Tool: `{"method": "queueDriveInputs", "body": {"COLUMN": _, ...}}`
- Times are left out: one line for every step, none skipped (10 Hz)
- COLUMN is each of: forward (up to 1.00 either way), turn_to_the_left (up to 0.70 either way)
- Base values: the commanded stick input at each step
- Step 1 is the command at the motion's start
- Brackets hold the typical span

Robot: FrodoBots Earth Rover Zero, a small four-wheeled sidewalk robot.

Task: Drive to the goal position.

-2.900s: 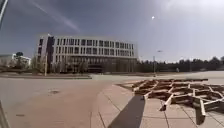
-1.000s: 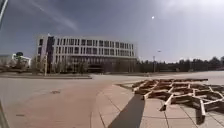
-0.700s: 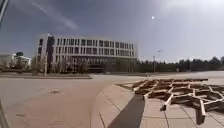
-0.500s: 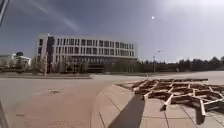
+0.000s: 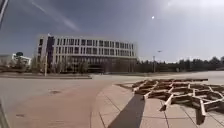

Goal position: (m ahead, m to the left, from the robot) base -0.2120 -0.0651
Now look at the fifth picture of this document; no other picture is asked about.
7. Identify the white building with window grid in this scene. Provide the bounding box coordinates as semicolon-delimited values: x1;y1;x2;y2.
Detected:
35;34;138;74

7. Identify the street lamp pole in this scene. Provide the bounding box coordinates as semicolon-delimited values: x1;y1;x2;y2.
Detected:
152;50;163;73

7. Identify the row of small trees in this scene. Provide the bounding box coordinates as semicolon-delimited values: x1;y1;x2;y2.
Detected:
0;57;92;75

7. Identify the pale pole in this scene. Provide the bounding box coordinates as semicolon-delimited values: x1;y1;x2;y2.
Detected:
44;54;48;77

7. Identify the low kerb strip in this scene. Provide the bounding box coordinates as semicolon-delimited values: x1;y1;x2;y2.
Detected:
0;72;93;80

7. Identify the low white building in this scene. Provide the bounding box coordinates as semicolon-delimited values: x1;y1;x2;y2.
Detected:
0;51;33;68

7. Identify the wooden lattice frame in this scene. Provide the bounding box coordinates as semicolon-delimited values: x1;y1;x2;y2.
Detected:
117;78;224;118

